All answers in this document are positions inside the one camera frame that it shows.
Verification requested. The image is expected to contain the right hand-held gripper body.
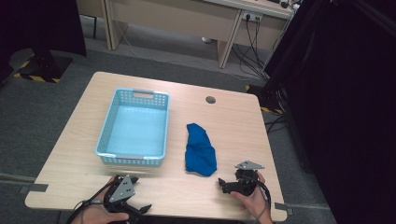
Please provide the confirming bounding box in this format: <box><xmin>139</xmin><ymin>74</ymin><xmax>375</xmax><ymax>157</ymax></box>
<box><xmin>222</xmin><ymin>160</ymin><xmax>266</xmax><ymax>197</ymax></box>

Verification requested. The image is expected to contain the blue cloth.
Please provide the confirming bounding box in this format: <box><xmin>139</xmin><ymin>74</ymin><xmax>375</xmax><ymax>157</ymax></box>
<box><xmin>184</xmin><ymin>122</ymin><xmax>218</xmax><ymax>177</ymax></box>

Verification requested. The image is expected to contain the beige wooden desk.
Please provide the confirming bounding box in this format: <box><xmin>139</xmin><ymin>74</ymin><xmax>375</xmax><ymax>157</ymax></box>
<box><xmin>76</xmin><ymin>0</ymin><xmax>296</xmax><ymax>70</ymax></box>

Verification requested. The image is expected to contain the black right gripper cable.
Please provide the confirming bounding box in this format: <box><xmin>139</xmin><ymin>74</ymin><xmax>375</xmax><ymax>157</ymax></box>
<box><xmin>238</xmin><ymin>174</ymin><xmax>273</xmax><ymax>224</ymax></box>

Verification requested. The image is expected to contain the dark panel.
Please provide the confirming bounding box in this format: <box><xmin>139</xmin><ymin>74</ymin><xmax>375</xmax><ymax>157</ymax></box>
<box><xmin>0</xmin><ymin>0</ymin><xmax>88</xmax><ymax>87</ymax></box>

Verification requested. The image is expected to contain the black stand base striped tape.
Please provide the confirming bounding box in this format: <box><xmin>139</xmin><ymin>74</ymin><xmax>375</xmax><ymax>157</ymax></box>
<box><xmin>13</xmin><ymin>49</ymin><xmax>75</xmax><ymax>84</ymax></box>

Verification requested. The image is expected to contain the white wall power socket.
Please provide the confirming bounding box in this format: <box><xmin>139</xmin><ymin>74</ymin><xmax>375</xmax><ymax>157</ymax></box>
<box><xmin>241</xmin><ymin>10</ymin><xmax>263</xmax><ymax>23</ymax></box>

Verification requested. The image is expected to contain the person's right hand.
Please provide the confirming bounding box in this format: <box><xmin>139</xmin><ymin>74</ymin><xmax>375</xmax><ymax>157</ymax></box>
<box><xmin>230</xmin><ymin>171</ymin><xmax>273</xmax><ymax>221</ymax></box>

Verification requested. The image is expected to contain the white floor cable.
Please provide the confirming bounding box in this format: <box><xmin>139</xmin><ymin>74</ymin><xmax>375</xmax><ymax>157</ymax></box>
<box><xmin>115</xmin><ymin>18</ymin><xmax>250</xmax><ymax>82</ymax></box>

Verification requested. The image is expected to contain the bundle of black cables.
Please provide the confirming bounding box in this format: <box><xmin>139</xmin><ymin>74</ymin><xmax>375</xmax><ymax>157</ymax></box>
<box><xmin>231</xmin><ymin>16</ymin><xmax>273</xmax><ymax>82</ymax></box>

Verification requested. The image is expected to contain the grey metal table bracket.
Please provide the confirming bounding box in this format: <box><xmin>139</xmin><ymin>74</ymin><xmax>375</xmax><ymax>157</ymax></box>
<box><xmin>274</xmin><ymin>202</ymin><xmax>295</xmax><ymax>217</ymax></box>
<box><xmin>18</xmin><ymin>183</ymin><xmax>50</xmax><ymax>195</ymax></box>

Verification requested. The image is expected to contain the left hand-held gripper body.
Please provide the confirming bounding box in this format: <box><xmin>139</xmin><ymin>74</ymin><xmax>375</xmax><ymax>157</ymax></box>
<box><xmin>103</xmin><ymin>174</ymin><xmax>140</xmax><ymax>224</ymax></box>

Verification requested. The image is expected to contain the light blue plastic basket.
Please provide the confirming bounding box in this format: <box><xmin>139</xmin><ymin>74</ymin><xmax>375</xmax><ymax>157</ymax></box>
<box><xmin>94</xmin><ymin>87</ymin><xmax>171</xmax><ymax>167</ymax></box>

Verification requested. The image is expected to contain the black curtain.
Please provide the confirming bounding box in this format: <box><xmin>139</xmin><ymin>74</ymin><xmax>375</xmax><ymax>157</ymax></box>
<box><xmin>261</xmin><ymin>0</ymin><xmax>396</xmax><ymax>224</ymax></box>

